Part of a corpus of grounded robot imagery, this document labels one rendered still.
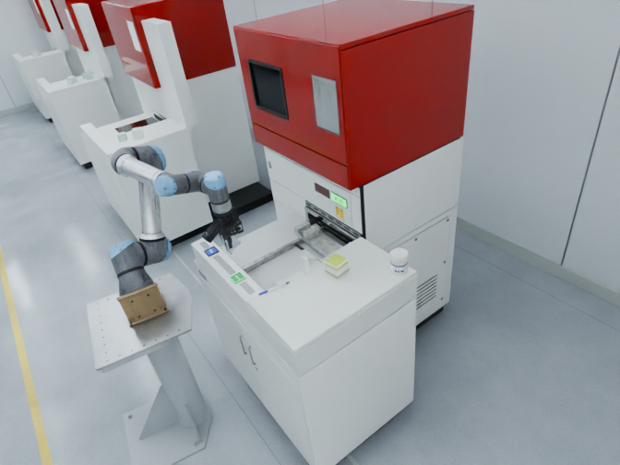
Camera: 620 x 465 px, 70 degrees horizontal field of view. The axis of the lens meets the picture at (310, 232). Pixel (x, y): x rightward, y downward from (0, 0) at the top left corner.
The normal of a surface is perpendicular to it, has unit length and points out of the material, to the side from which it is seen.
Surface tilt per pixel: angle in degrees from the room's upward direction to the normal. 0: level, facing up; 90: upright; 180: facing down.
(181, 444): 0
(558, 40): 90
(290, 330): 0
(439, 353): 0
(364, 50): 90
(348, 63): 90
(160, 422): 90
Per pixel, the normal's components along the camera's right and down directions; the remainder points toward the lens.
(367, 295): -0.11, -0.81
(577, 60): -0.80, 0.41
